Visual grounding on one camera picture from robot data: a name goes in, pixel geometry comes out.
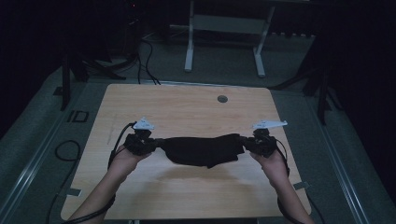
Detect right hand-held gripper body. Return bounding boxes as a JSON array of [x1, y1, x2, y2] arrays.
[[247, 119, 289, 158]]

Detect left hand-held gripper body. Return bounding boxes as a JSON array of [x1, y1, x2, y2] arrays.
[[123, 117, 157, 157]]

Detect black cloth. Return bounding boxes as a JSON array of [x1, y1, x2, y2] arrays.
[[160, 133, 247, 169]]

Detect person's left hand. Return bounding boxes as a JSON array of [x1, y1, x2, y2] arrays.
[[107, 145, 153, 176]]

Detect person's right hand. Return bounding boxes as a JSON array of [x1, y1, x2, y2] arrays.
[[249, 148, 290, 189]]

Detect black metal stand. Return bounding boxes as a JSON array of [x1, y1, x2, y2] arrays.
[[270, 60, 344, 126], [60, 52, 127, 111]]

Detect metal floor rail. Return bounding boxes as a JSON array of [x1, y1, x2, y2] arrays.
[[303, 92, 373, 224], [0, 82, 92, 218]]

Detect black floor cable loop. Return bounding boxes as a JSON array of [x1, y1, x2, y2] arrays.
[[46, 139, 82, 224]]

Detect black floor cables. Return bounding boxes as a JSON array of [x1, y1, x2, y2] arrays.
[[136, 39, 162, 86]]

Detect white table frame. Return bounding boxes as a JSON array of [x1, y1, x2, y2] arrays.
[[184, 0, 276, 77]]

